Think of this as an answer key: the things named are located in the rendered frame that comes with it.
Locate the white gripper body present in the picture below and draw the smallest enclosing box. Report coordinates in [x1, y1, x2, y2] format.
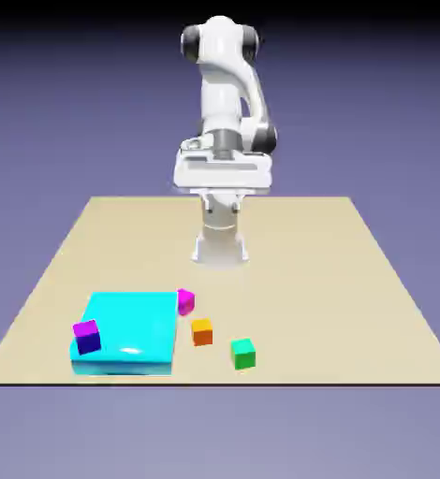
[172, 148, 274, 196]

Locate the small purple cube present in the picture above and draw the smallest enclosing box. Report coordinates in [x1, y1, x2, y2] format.
[72, 319, 102, 356]

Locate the large cyan box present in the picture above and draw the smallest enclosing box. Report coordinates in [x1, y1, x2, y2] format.
[68, 291, 179, 377]

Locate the small green cube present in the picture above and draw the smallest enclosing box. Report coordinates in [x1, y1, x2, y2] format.
[229, 337, 257, 370]

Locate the small magenta cube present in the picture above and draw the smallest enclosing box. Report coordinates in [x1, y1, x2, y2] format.
[176, 287, 197, 316]

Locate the small orange cube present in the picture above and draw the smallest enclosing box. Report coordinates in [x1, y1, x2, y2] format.
[190, 317, 214, 347]

